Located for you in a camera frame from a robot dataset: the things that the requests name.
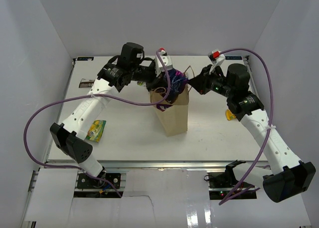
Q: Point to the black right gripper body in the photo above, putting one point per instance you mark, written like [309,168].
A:
[213,82]

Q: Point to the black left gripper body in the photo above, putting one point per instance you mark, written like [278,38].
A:
[147,74]

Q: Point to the dark blue purple snack bag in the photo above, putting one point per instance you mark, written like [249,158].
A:
[178,81]

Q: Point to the yellow M&M's packet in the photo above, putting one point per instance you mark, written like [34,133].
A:
[229,115]

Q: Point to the beige paper bag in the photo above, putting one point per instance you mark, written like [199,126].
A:
[174,120]

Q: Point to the yellow green snack packet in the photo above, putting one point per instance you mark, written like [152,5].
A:
[96,131]

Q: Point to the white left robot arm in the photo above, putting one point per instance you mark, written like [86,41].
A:
[130,65]

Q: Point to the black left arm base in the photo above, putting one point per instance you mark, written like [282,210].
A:
[85,182]

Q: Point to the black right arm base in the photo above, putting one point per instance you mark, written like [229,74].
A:
[222,183]

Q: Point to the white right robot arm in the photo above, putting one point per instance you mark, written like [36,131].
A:
[288,174]

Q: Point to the blue table corner label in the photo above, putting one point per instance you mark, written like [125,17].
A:
[233,58]

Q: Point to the blue left corner label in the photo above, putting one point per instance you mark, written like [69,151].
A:
[85,58]

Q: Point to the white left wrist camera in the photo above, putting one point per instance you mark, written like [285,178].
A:
[163,58]

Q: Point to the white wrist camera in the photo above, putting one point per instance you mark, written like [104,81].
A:
[163,58]
[217,58]

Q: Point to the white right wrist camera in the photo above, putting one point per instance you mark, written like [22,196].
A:
[217,58]

